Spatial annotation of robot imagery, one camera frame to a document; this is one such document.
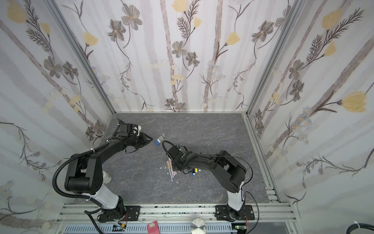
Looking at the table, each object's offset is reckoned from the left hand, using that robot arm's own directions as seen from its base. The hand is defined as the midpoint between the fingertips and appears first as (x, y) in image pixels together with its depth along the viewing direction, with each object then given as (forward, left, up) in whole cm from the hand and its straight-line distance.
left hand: (149, 135), depth 92 cm
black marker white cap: (-22, -28, -10) cm, 37 cm away
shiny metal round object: (-49, -27, +6) cm, 57 cm away
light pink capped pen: (-14, -13, -11) cm, 22 cm away
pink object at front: (-48, -6, -10) cm, 50 cm away
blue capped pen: (-22, -27, -11) cm, 36 cm away
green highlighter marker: (-20, -31, -9) cm, 38 cm away
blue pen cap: (+1, -4, -11) cm, 12 cm away
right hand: (-15, -15, -8) cm, 23 cm away
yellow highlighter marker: (-20, -29, -9) cm, 37 cm away
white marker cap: (+2, -4, -11) cm, 12 cm away
